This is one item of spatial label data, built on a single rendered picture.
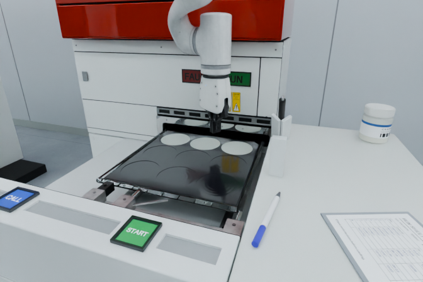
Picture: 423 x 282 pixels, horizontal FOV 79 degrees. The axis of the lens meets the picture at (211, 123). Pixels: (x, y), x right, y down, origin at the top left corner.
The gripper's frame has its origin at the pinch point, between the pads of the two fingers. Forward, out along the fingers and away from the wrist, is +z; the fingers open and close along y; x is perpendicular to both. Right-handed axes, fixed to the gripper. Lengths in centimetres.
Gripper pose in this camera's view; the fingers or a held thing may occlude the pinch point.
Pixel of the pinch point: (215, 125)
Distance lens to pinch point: 77.6
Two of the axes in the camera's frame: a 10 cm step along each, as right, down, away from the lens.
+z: 0.0, 9.4, 3.4
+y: 5.9, 2.8, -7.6
